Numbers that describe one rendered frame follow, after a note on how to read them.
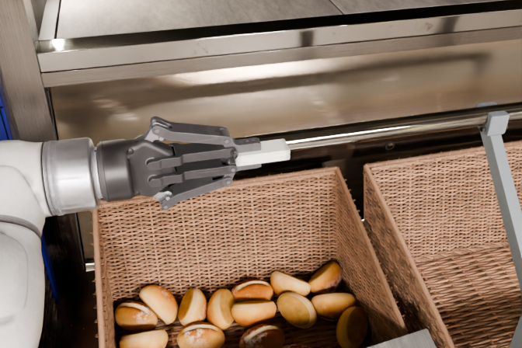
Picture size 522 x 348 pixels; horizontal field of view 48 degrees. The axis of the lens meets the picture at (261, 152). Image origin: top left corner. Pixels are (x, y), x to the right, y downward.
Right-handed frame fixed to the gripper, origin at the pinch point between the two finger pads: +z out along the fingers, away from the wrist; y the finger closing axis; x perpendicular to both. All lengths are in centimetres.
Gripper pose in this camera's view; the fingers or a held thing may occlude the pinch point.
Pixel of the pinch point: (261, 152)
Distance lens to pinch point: 74.7
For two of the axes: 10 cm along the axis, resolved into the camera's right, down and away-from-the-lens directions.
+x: 2.2, 5.4, -8.1
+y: 0.0, 8.3, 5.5
